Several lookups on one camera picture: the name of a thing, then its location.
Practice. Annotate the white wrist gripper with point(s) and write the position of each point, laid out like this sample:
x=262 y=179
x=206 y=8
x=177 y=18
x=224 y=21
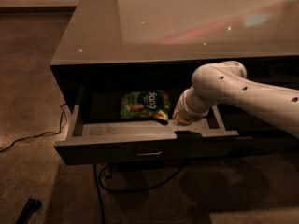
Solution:
x=186 y=113

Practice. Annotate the dark drawer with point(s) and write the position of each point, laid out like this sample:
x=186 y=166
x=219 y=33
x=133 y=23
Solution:
x=257 y=146
x=248 y=125
x=96 y=134

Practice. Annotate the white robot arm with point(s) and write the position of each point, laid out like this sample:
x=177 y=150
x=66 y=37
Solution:
x=227 y=83

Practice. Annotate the dark drawer cabinet glossy top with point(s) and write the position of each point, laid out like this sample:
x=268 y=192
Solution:
x=148 y=45

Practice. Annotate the green snack bag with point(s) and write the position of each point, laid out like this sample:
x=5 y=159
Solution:
x=146 y=105

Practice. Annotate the black tool on floor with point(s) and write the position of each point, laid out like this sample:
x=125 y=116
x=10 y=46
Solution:
x=31 y=206

